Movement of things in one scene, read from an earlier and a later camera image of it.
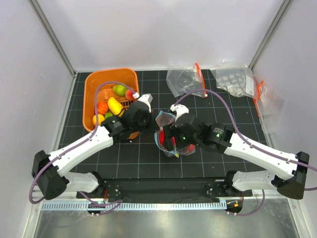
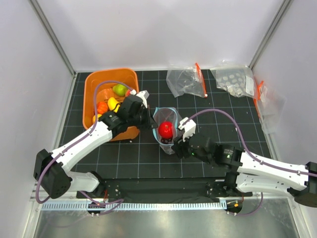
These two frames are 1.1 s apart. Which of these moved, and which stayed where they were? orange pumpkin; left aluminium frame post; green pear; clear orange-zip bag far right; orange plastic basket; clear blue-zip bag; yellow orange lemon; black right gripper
Moved: clear blue-zip bag; black right gripper
Stayed: left aluminium frame post; orange plastic basket; yellow orange lemon; orange pumpkin; clear orange-zip bag far right; green pear
